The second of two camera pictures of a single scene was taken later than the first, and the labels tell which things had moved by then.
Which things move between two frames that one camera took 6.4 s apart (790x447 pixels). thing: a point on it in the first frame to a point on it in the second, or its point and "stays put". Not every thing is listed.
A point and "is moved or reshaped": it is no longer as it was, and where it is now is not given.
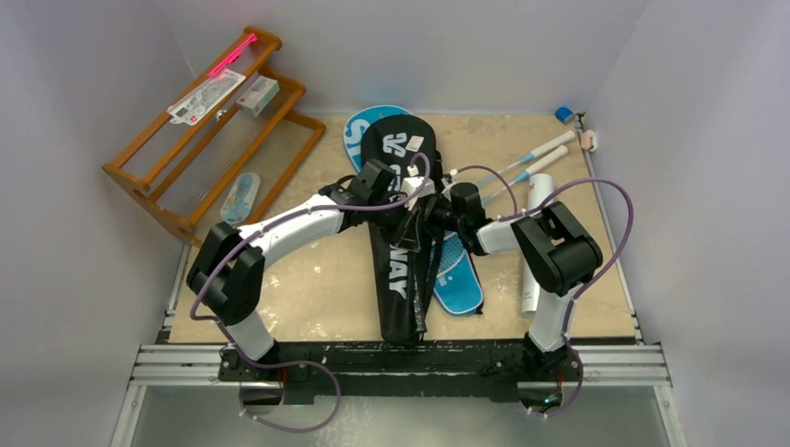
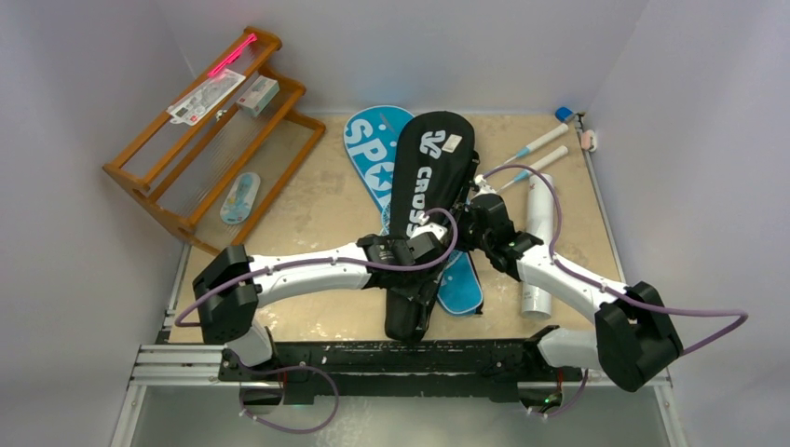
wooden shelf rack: (218, 155) stays put
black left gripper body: (395, 221) to (417, 286)
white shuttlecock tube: (541, 189) stays put
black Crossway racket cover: (402, 230) is moved or reshaped
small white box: (258, 95) stays put
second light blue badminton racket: (559, 153) stays put
